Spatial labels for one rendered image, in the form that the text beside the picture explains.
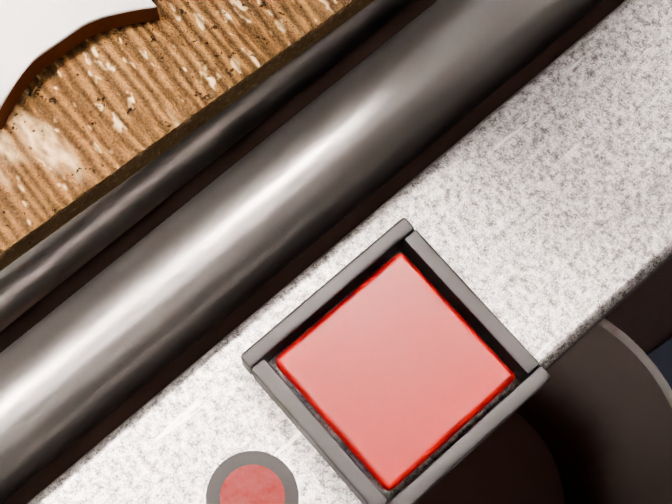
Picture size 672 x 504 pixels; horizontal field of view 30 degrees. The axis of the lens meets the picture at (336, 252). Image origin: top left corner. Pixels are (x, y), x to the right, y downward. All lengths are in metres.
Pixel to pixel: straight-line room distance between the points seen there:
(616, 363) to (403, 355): 0.65
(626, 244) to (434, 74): 0.09
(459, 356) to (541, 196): 0.07
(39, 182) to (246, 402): 0.11
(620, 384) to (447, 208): 0.66
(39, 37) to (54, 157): 0.04
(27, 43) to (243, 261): 0.11
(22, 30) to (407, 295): 0.16
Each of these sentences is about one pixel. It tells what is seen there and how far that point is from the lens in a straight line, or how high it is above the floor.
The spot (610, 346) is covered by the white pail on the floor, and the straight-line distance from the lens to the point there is 1.06.
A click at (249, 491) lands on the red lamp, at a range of 0.44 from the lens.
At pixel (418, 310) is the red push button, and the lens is 0.44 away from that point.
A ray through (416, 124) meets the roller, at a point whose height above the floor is 0.91.
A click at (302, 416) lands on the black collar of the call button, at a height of 0.93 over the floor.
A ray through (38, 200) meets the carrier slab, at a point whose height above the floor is 0.94.
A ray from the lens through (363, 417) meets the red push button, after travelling 0.43.
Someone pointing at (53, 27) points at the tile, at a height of 0.95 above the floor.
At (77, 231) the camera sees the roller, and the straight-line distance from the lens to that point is 0.46.
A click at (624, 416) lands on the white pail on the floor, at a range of 1.14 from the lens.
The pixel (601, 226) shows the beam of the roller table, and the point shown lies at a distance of 0.47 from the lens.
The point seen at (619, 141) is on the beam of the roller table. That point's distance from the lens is 0.48.
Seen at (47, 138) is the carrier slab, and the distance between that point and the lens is 0.45.
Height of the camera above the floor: 1.35
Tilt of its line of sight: 75 degrees down
